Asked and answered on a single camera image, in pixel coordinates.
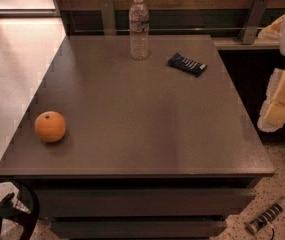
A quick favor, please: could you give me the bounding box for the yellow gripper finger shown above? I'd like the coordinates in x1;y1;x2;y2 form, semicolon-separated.
258;15;285;40
257;68;285;133

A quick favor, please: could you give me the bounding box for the dark blue rxbar wrapper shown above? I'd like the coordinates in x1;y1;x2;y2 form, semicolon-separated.
167;53;207;77

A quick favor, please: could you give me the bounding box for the grey power strip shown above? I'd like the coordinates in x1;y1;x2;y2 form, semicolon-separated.
245;196;285;235

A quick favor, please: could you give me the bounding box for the clear plastic water bottle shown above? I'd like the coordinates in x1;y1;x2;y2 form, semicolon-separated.
129;0;149;60

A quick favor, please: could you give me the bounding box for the upper grey drawer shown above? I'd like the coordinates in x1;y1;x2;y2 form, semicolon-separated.
36;189;255;217

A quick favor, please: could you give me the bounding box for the grey drawer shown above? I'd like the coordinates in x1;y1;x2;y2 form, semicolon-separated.
36;189;255;217
50;221;226;239

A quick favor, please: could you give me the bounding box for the lower grey drawer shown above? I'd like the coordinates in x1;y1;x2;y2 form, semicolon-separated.
50;221;226;239

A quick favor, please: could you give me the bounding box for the orange fruit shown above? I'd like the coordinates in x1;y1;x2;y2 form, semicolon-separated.
34;111;66;143

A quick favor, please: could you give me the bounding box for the right metal rail bracket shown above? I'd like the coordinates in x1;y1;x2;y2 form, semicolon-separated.
238;0;269;45

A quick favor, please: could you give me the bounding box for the metal rail bracket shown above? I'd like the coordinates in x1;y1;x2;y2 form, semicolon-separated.
238;0;269;45
99;0;116;35

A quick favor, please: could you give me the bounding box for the left metal rail bracket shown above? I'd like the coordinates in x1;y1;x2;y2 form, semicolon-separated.
99;0;116;35

